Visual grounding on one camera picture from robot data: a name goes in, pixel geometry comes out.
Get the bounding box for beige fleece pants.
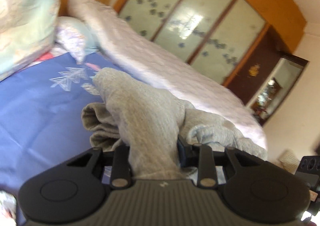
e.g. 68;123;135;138
81;68;267;180

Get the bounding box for blue printed bed sheet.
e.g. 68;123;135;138
0;51;121;189

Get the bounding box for dark brown wooden door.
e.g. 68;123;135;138
223;24;287;105

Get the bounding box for wooden wardrobe with glass panels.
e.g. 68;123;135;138
114;0;306;86

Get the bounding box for pastel patterned pillow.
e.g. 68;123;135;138
0;0;101;81

